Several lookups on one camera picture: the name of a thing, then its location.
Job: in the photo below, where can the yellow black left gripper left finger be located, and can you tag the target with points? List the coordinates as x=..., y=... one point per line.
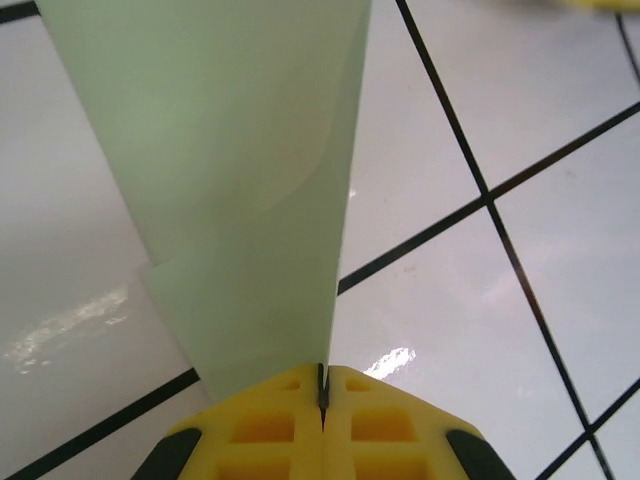
x=265, y=405

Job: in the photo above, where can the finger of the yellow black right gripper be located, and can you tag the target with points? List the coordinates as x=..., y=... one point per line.
x=610, y=3

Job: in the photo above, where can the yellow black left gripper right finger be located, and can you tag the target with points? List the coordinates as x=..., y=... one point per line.
x=380, y=405

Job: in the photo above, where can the light green paper sheet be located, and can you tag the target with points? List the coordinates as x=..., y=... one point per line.
x=240, y=150

